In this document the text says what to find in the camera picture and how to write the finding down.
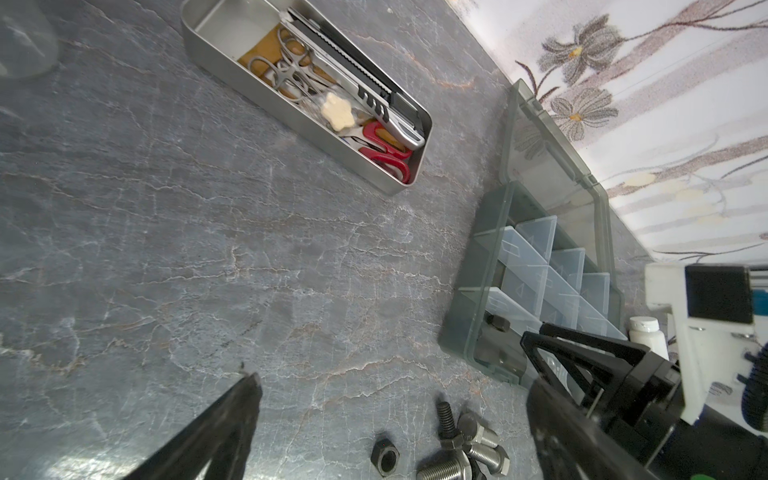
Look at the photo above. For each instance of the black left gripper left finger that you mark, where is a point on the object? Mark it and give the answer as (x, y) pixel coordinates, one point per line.
(217, 443)

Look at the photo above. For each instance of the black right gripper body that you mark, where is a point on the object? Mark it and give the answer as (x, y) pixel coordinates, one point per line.
(638, 406)

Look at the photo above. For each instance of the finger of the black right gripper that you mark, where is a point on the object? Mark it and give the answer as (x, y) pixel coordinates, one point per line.
(622, 349)
(599, 376)

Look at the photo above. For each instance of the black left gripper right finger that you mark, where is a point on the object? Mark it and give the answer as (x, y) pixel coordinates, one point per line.
(569, 445)

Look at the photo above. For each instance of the black hex nut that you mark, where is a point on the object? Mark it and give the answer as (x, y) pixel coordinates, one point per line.
(499, 323)
(385, 457)

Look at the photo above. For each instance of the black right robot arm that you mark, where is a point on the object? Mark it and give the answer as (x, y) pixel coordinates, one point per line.
(714, 447)

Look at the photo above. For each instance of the white plastic bottle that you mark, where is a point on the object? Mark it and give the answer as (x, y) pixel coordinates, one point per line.
(645, 330)

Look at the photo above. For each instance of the green compartment organizer box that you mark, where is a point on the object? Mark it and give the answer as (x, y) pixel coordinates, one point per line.
(540, 250)

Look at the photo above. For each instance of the black hex bolt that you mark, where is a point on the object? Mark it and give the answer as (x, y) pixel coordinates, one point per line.
(449, 436)

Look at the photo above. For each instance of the grey utility knife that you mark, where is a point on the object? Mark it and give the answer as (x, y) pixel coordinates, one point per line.
(395, 112)

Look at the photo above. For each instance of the cream star knob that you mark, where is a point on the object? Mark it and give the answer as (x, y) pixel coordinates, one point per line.
(337, 112)

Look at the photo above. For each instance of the silver metal scissors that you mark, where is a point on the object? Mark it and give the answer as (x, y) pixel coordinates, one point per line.
(287, 67)

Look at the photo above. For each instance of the clear plastic cup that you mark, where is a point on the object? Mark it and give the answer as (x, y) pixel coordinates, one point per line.
(29, 44)

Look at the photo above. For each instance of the red handled scissors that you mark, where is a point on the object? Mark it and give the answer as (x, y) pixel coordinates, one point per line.
(375, 143)

